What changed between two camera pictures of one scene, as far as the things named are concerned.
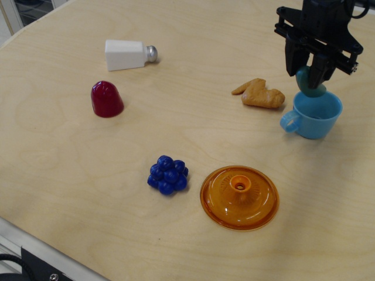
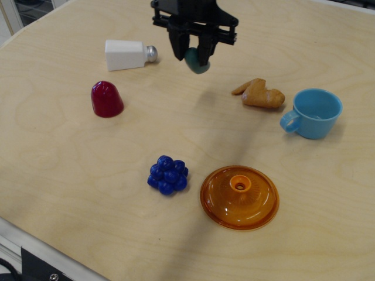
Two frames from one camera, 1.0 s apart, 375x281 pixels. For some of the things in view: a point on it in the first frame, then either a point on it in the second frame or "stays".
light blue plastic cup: x=313 y=117 stays
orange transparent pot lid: x=239 y=197 stays
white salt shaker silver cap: x=125 y=54 stays
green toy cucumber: x=302 y=78 to x=192 y=61
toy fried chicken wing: x=255 y=93 stays
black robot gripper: x=321 y=28 to x=204 y=16
